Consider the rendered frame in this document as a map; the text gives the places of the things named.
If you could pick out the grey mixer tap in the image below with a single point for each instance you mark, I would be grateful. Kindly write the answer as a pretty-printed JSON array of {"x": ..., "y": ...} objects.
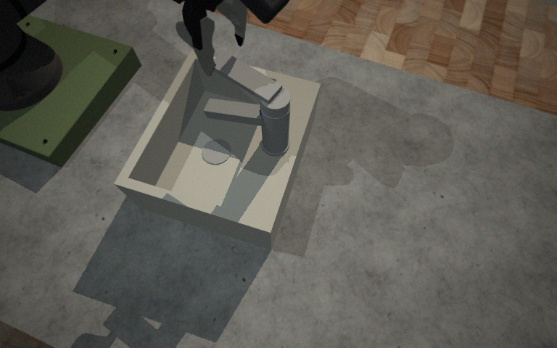
[{"x": 273, "y": 113}]

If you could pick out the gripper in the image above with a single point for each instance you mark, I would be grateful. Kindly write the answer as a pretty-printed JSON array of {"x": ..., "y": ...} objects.
[{"x": 201, "y": 28}]

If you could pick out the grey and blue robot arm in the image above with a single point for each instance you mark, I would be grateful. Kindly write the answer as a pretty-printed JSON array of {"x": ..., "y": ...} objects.
[{"x": 28, "y": 73}]

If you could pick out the beige rectangular sink basin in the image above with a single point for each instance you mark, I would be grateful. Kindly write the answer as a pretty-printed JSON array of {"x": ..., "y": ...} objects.
[{"x": 216, "y": 173}]

